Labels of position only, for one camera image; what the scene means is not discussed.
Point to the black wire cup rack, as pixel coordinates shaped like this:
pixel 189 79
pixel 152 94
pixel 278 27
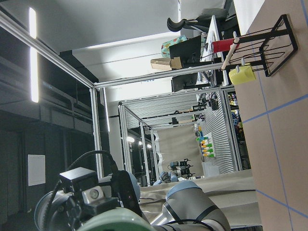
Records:
pixel 267 49

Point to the black computer monitor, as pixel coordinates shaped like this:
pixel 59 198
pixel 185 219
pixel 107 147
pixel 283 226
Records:
pixel 188 51

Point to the red cylinder bottle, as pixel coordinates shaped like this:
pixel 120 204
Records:
pixel 222 45

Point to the yellow plastic cup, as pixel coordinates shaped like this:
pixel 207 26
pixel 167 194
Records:
pixel 241 74

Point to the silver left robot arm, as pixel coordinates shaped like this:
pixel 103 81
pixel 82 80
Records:
pixel 83 202

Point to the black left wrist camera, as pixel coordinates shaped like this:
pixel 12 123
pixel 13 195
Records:
pixel 78 180

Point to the cardboard box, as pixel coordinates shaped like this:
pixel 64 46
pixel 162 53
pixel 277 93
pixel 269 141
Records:
pixel 166 64

